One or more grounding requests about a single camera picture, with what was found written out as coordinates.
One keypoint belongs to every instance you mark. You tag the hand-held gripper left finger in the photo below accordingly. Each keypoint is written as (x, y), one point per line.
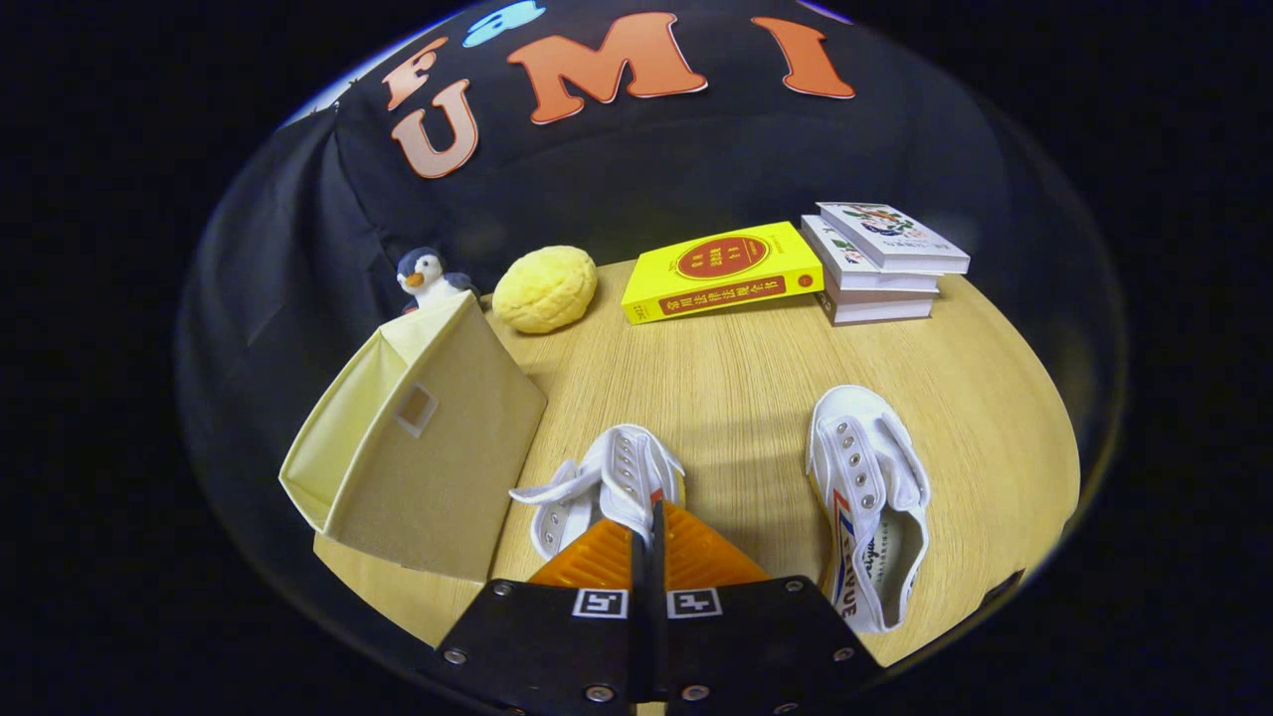
(557, 646)

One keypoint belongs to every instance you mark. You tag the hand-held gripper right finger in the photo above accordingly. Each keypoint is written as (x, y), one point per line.
(756, 646)

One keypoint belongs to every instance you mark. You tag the white canvas shoe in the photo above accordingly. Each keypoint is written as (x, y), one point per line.
(622, 472)
(865, 477)

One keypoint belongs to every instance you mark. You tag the beige fabric storage box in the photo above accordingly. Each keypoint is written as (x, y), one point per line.
(438, 467)

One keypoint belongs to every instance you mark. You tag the yellow round plush toy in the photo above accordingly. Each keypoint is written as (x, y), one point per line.
(545, 290)

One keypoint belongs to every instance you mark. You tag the yellow book red circle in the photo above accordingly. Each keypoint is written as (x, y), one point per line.
(721, 268)

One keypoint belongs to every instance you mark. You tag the penguin plush toy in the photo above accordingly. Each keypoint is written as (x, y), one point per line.
(428, 278)

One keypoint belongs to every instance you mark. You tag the white book illustrated cover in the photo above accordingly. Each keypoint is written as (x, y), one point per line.
(890, 237)

